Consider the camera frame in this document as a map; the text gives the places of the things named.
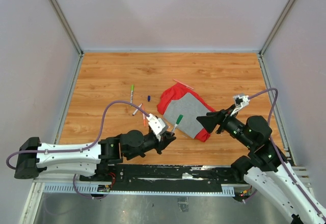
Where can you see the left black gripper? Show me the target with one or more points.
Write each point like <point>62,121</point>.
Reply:
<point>166,138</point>

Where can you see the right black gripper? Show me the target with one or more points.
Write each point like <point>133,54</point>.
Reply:
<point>212,118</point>

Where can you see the white marker green end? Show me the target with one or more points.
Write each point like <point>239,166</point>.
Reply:
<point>131,96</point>

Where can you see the dark green pen cap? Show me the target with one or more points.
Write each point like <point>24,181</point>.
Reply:
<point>179,119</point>

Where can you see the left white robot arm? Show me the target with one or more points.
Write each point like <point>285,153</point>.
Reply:
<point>35,157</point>

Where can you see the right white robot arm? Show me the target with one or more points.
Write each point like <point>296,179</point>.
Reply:
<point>265,167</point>

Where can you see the orange highlighter pen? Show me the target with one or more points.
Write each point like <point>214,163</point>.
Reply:
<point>144,117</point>

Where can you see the red and grey cloth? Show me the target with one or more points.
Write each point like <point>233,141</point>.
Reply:
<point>180,100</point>

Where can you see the white marker blue end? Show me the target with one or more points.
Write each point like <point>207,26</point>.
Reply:
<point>137,109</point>

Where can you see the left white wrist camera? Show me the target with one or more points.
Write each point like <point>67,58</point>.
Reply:
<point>157,125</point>

